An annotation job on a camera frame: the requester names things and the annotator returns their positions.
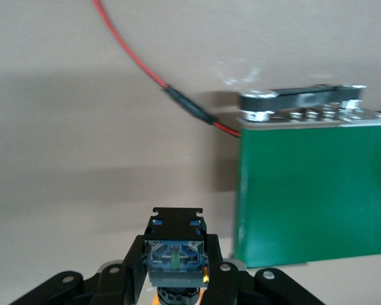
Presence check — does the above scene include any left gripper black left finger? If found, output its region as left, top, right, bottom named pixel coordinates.
left=9, top=234, right=149, bottom=305

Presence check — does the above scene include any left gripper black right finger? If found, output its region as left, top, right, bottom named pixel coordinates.
left=199, top=234, right=326, bottom=305

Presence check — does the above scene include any yellow mushroom push button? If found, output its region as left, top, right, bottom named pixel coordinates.
left=144, top=207, right=210, bottom=305

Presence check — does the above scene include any green belt conveyor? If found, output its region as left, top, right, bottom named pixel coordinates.
left=231, top=84, right=381, bottom=269

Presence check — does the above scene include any red black motor wire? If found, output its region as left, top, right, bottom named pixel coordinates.
left=91, top=0, right=242, bottom=138

